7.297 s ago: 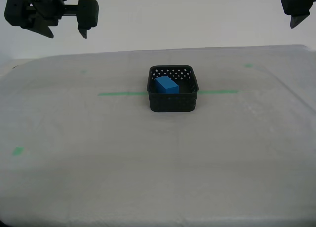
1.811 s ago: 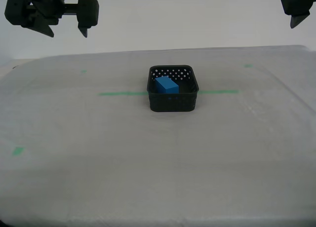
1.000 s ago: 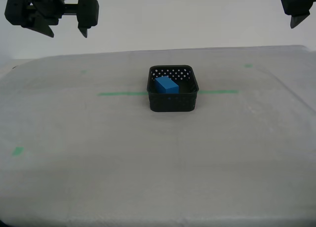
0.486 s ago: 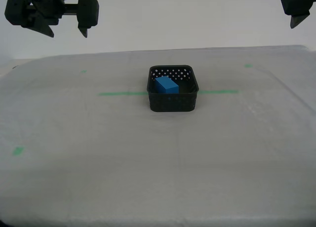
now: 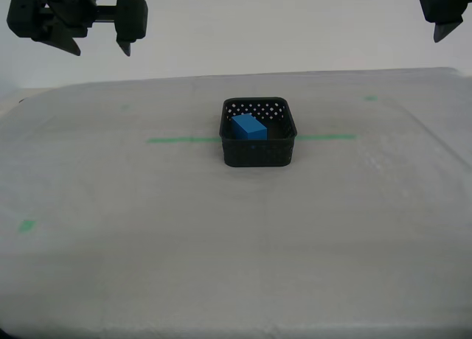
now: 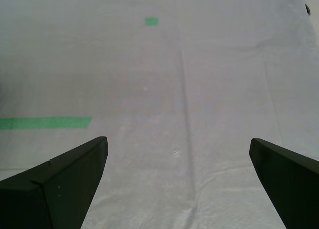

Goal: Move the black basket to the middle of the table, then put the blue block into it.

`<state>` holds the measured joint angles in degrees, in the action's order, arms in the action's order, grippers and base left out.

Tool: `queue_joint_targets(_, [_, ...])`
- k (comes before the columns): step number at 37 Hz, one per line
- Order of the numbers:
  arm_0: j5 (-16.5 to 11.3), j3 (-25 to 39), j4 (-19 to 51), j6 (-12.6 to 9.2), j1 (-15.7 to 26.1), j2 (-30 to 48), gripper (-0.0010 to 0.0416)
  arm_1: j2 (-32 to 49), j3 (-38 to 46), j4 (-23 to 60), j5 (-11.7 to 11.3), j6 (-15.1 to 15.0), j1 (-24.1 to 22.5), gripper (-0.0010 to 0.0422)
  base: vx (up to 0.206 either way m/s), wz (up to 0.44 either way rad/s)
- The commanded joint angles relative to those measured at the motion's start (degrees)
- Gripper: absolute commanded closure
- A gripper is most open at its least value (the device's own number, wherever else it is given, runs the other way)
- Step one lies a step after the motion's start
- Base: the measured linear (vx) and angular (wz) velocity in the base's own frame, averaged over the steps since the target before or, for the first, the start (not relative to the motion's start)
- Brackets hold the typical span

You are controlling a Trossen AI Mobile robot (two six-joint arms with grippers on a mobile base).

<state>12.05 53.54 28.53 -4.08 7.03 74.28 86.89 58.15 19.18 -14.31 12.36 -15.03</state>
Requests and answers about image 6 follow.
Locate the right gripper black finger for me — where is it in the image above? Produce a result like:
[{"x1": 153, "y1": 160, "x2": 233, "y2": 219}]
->
[
  {"x1": 0, "y1": 136, "x2": 109, "y2": 229},
  {"x1": 250, "y1": 138, "x2": 319, "y2": 229}
]

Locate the long green tape strip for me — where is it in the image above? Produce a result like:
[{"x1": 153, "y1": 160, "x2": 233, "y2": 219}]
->
[{"x1": 0, "y1": 116, "x2": 92, "y2": 130}]

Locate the small green tape mark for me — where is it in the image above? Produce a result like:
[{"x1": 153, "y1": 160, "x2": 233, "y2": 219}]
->
[{"x1": 144, "y1": 16, "x2": 160, "y2": 26}]

